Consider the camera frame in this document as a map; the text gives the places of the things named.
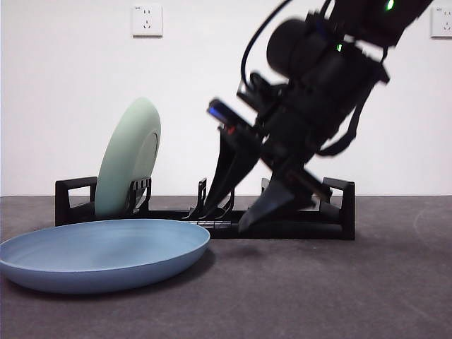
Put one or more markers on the white wall socket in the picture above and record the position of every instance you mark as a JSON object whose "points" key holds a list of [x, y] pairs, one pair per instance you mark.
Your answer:
{"points": [[443, 24], [147, 21]]}

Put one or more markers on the green round plate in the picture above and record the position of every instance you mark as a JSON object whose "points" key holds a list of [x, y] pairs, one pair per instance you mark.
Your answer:
{"points": [[123, 159]]}

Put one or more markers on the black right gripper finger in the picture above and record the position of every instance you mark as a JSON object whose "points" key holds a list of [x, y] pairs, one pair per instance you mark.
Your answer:
{"points": [[268, 205], [231, 166]]}

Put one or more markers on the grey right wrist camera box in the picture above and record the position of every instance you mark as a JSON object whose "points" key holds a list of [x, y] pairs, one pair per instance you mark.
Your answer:
{"points": [[226, 113]]}

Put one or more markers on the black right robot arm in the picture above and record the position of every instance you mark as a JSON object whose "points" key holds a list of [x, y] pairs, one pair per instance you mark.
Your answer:
{"points": [[335, 88]]}

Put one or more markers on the blue round plate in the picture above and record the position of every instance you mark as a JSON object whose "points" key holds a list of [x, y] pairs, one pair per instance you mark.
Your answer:
{"points": [[106, 256]]}

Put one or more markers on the black plate rack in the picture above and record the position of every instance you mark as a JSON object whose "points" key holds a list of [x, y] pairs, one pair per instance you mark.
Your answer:
{"points": [[332, 226]]}

